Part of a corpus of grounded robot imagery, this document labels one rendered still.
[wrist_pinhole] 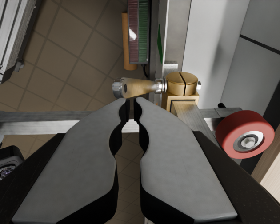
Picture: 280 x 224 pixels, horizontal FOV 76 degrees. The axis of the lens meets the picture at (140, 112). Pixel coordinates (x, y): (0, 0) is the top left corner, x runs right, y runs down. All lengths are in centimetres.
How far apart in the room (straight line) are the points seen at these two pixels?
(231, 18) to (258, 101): 21
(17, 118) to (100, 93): 94
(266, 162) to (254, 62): 22
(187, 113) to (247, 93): 28
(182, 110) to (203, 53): 30
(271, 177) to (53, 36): 116
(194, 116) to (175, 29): 23
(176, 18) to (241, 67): 22
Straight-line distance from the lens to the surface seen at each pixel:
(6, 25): 105
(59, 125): 34
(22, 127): 37
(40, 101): 145
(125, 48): 107
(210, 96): 61
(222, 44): 55
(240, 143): 33
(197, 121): 24
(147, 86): 19
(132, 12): 41
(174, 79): 28
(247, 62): 52
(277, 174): 44
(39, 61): 130
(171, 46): 43
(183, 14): 42
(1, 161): 29
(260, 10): 52
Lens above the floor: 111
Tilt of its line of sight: 56 degrees down
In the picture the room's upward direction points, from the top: 177 degrees clockwise
